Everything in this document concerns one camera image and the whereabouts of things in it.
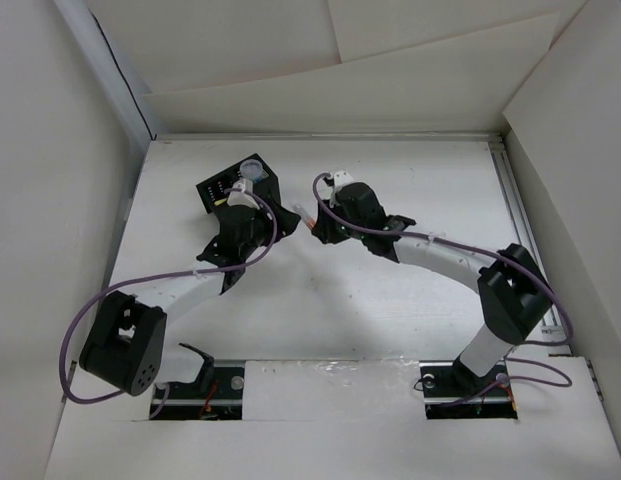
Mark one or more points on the clear jar of paper clips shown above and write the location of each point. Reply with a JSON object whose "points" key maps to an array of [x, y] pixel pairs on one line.
{"points": [[252, 170]]}

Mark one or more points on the black two-compartment organizer box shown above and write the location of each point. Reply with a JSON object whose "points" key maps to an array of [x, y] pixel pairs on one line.
{"points": [[213, 189]]}

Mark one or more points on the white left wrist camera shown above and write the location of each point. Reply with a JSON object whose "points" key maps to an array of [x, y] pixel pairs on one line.
{"points": [[241, 194]]}

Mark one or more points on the aluminium rail back edge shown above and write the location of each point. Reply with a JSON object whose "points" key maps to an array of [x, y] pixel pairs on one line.
{"points": [[487, 137]]}

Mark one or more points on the aluminium rail edge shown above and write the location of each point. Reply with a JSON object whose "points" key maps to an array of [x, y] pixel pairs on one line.
{"points": [[487, 137], [551, 327]]}

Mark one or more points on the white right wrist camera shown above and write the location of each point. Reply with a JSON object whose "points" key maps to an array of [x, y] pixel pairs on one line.
{"points": [[337, 179]]}

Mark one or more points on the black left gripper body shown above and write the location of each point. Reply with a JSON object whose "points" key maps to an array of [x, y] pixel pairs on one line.
{"points": [[261, 232]]}

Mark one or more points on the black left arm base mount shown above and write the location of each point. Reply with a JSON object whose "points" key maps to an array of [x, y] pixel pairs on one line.
{"points": [[210, 385]]}

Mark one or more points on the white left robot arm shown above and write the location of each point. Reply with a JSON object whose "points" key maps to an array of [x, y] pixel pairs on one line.
{"points": [[125, 346]]}

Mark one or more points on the orange highlighter marker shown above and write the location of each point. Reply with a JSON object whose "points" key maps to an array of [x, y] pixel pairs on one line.
{"points": [[307, 219]]}

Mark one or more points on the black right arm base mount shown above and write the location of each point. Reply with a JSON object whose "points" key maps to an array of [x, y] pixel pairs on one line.
{"points": [[451, 392]]}

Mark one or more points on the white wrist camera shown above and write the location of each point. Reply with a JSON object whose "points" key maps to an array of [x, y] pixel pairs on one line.
{"points": [[337, 179], [241, 194]]}

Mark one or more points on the aluminium rail right edge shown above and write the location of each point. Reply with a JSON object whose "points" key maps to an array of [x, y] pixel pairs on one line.
{"points": [[551, 327]]}

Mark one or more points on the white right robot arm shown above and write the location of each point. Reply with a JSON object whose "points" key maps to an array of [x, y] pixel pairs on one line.
{"points": [[513, 294]]}

